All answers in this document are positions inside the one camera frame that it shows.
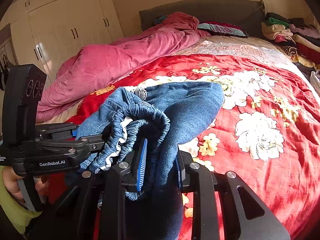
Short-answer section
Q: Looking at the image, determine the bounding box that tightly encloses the green sleeve forearm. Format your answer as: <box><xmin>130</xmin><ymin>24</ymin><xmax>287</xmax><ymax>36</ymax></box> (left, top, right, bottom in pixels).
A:
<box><xmin>1</xmin><ymin>166</ymin><xmax>41</xmax><ymax>235</ymax></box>

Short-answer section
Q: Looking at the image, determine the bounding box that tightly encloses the blue denim pants lace trim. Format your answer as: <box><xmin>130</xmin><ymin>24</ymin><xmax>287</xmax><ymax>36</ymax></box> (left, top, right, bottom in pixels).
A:
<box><xmin>77</xmin><ymin>81</ymin><xmax>224</xmax><ymax>239</ymax></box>

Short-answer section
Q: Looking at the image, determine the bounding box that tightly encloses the person's left hand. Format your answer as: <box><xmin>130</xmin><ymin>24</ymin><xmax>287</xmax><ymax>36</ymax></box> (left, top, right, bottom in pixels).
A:
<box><xmin>2</xmin><ymin>166</ymin><xmax>49</xmax><ymax>202</ymax></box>

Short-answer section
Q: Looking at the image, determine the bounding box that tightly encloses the cream wardrobe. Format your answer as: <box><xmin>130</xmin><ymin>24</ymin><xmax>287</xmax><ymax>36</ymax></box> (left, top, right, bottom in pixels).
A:
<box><xmin>1</xmin><ymin>0</ymin><xmax>123</xmax><ymax>86</ymax></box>

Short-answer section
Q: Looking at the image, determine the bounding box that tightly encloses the pink quilt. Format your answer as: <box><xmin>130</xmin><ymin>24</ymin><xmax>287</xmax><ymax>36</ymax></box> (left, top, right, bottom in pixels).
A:
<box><xmin>36</xmin><ymin>12</ymin><xmax>209</xmax><ymax>123</ymax></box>

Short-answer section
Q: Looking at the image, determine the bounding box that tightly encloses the patterned pillow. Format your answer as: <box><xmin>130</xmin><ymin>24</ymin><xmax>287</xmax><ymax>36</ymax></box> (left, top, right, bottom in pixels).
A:
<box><xmin>197</xmin><ymin>21</ymin><xmax>248</xmax><ymax>38</ymax></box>

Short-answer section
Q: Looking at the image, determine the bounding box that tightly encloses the red floral blanket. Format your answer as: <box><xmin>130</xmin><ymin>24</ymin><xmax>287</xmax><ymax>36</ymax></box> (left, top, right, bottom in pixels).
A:
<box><xmin>65</xmin><ymin>54</ymin><xmax>319</xmax><ymax>239</ymax></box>

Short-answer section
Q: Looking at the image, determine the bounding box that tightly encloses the dark green headboard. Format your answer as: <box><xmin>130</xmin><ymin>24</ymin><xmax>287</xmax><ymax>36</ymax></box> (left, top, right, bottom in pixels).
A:
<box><xmin>139</xmin><ymin>0</ymin><xmax>265</xmax><ymax>38</ymax></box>

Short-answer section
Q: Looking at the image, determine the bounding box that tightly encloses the pile of folded clothes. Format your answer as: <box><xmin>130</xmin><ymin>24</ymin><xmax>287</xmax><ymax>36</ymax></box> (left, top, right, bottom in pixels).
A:
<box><xmin>261</xmin><ymin>12</ymin><xmax>319</xmax><ymax>70</ymax></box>

